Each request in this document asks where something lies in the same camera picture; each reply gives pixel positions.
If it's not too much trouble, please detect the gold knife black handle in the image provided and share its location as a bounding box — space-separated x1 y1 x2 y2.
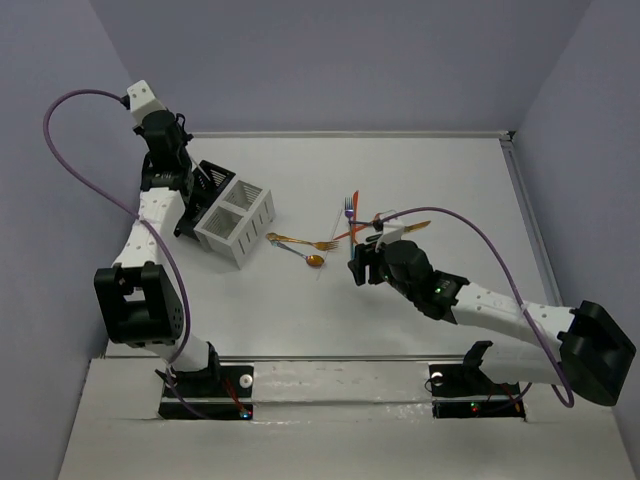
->
367 219 432 242

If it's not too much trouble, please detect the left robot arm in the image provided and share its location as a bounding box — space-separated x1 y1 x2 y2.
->
94 110 221 395

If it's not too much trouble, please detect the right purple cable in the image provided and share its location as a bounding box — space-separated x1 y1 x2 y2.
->
384 205 575 407

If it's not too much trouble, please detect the iridescent blue purple fork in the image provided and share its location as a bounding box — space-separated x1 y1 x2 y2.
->
344 196 355 258

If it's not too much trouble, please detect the metal rail front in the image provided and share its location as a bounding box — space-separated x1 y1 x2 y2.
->
99 353 601 362

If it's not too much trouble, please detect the gold ornate fork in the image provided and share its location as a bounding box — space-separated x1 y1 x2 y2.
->
266 232 339 252

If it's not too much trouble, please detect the orange plastic spoon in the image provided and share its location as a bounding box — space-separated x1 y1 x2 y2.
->
333 216 379 241

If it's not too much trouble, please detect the black utensil container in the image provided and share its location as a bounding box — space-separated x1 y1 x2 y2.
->
173 160 236 240

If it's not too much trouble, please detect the purple cable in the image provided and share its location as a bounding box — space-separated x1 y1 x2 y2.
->
384 205 575 407
42 89 241 420

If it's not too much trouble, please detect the metal rail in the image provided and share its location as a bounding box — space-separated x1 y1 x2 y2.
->
99 353 601 362
194 131 512 140

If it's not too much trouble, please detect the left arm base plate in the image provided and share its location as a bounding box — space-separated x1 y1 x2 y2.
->
156 364 254 421

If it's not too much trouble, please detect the metal rail back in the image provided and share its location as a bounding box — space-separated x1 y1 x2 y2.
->
194 131 512 140

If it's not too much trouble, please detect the white utensil container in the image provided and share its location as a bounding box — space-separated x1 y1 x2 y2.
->
194 179 276 269

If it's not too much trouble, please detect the orange plastic knife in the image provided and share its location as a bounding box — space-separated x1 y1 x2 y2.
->
351 190 359 246

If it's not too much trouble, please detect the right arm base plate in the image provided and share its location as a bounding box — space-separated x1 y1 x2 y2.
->
424 364 526 420

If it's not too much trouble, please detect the white chopstick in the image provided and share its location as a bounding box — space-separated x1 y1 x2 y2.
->
188 155 215 191
315 207 344 282

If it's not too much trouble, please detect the iridescent metal spoon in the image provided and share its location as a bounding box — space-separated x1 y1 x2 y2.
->
270 240 325 268

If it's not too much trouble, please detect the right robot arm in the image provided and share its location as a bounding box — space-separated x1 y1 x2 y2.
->
348 240 637 406

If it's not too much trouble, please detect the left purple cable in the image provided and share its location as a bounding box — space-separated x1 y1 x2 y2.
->
42 89 241 420

